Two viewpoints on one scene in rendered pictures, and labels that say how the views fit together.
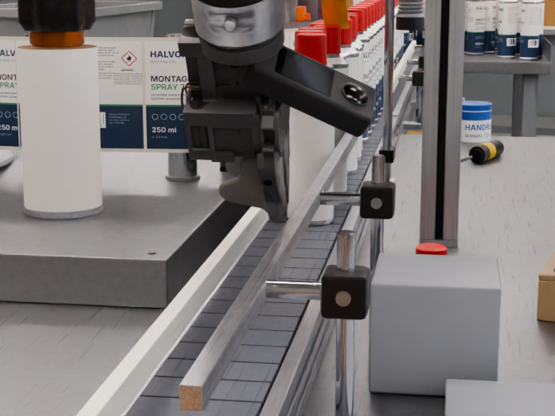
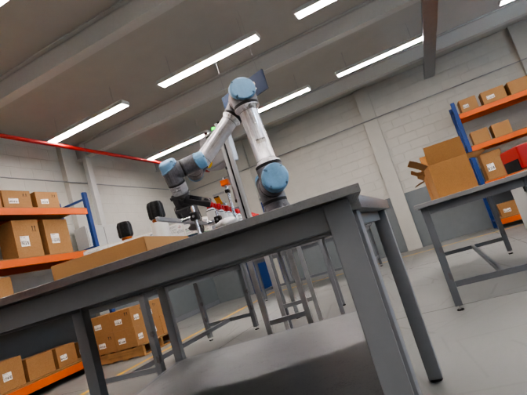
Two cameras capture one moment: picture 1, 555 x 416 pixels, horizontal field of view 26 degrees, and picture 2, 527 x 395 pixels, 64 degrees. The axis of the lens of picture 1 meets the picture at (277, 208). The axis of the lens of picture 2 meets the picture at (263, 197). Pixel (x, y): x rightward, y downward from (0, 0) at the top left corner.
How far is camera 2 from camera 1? 0.94 m
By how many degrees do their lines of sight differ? 20
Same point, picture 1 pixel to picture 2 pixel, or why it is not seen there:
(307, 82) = (196, 199)
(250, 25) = (179, 190)
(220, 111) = (181, 209)
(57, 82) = (159, 228)
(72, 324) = not seen: hidden behind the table
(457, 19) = (241, 192)
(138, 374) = not seen: hidden behind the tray
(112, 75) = (176, 231)
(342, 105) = (203, 201)
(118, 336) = not seen: hidden behind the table
